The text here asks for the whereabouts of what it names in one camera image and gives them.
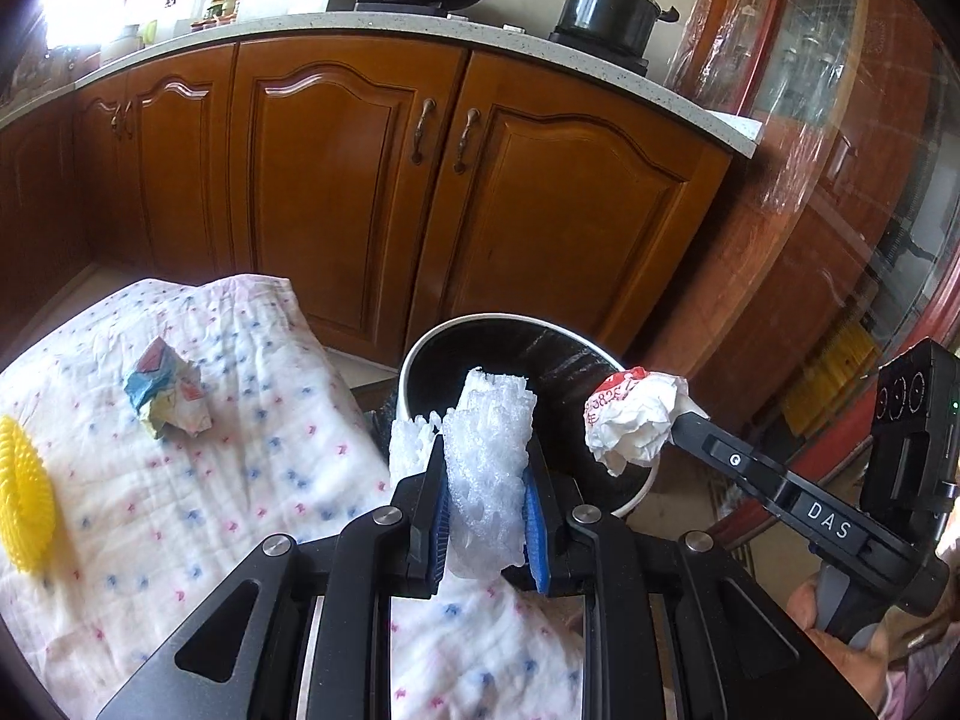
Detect white rimmed trash bin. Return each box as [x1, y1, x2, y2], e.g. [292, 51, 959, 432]
[394, 310, 662, 519]

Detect glass door display cabinet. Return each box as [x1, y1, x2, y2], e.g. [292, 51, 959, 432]
[644, 0, 960, 533]

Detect grey speckled countertop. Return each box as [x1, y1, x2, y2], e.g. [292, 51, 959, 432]
[2, 11, 765, 160]

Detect white foam fruit net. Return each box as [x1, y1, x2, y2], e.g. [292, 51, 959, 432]
[389, 367, 537, 580]

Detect white floral tablecloth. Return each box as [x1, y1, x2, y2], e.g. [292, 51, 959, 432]
[0, 273, 587, 720]

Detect black trash bag liner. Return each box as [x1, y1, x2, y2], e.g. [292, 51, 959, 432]
[369, 325, 655, 496]

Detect wooden kitchen base cabinets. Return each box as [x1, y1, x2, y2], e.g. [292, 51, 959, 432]
[2, 31, 732, 364]

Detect black gas stove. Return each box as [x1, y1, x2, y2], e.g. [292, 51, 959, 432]
[353, 0, 649, 76]

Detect person's right hand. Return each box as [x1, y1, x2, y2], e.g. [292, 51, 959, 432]
[786, 575, 901, 718]

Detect black cooking pot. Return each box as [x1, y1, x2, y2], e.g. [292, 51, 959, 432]
[550, 0, 680, 59]

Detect white paper ball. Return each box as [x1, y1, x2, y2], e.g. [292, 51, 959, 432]
[583, 366, 708, 478]

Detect crumpled colourful cartoon wrapper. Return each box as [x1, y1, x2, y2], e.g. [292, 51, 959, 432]
[124, 338, 213, 439]

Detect yellow foam fruit net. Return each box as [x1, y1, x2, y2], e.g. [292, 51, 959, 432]
[0, 416, 55, 574]

